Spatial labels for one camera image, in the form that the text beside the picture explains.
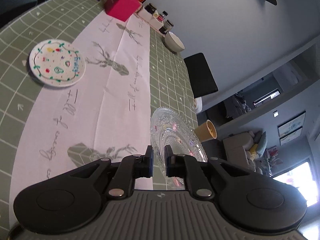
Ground framed picture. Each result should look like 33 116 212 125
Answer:
279 126 303 146
277 111 307 137

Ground glass plate with coloured dots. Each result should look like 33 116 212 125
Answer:
150 107 208 190

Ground pink box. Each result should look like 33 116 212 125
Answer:
104 0 142 22

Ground white painted plate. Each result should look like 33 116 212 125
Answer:
29 39 86 88

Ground cream ceramic bowl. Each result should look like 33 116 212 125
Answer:
164 31 185 53

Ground black chair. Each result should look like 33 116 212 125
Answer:
184 53 218 98

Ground yellow cup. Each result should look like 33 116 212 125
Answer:
194 119 217 143

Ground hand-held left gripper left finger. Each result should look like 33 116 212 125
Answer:
67 145 154 198

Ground white holder box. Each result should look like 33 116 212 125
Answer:
136 5 157 22
150 15 165 30

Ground beige sofa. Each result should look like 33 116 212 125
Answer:
222 130 268 173

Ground white deer-print table runner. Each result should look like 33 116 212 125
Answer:
9 12 154 233

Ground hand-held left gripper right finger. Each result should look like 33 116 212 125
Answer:
164 145 254 198

